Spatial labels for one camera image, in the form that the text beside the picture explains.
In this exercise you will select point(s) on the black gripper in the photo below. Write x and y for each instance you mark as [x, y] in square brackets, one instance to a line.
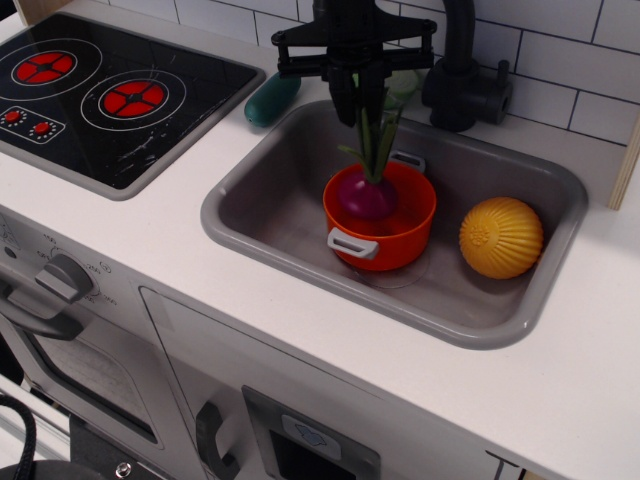
[346, 37]

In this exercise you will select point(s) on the purple toy beet green leaves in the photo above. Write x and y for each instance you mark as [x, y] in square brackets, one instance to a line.
[367, 194]

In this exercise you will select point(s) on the grey toy sink basin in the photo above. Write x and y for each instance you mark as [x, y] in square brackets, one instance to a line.
[269, 207]

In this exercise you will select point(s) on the green toy cabbage half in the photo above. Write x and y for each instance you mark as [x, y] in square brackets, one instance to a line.
[401, 86]

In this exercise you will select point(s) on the teal toy vegetable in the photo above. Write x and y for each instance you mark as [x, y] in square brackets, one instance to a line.
[271, 100]

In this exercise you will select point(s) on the black toy faucet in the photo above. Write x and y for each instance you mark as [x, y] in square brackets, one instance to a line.
[455, 89]

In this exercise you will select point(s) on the yellow ribbed toy ball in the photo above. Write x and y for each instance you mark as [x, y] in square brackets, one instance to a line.
[501, 238]

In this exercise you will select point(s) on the black toy stove top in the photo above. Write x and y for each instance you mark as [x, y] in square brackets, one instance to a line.
[108, 109]

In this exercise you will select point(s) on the white cabinet door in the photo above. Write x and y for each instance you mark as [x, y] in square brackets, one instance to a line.
[212, 362]

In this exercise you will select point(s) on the grey oven knob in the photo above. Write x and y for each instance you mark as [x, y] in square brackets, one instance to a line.
[65, 278]

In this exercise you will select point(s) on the grey dishwasher panel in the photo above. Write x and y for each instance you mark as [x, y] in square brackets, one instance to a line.
[295, 446]

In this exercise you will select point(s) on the grey toy oven door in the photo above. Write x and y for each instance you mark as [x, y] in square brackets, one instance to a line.
[108, 378]

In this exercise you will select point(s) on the orange toy pot grey handles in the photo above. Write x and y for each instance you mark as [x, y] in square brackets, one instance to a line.
[390, 243]

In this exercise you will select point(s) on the dark grey cabinet handle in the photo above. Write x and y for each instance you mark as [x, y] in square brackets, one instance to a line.
[208, 423]

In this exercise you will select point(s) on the grey oven door handle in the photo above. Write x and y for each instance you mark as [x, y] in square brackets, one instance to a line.
[59, 327]

